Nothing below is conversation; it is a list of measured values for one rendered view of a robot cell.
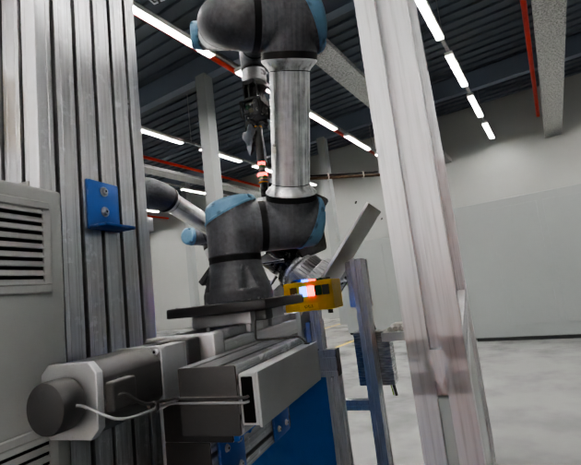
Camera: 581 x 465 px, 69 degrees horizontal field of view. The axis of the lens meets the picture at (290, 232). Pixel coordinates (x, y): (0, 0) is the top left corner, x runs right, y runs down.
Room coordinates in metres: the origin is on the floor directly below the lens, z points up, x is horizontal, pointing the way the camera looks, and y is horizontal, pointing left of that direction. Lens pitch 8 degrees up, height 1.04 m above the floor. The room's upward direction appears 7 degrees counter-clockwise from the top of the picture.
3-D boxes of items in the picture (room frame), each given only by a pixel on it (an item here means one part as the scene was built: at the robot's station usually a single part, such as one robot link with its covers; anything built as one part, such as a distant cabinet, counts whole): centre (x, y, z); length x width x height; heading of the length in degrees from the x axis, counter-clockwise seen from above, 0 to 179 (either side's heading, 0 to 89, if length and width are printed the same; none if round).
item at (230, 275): (0.93, 0.13, 1.09); 0.15 x 0.15 x 0.10
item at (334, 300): (1.35, -0.05, 1.02); 0.16 x 0.10 x 0.11; 68
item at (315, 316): (1.35, -0.05, 0.92); 0.03 x 0.03 x 0.12; 68
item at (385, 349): (1.88, -0.30, 0.73); 0.15 x 0.09 x 0.22; 68
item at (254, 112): (1.20, 0.06, 1.62); 0.09 x 0.08 x 0.12; 158
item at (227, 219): (0.93, 0.12, 1.20); 0.13 x 0.12 x 0.14; 103
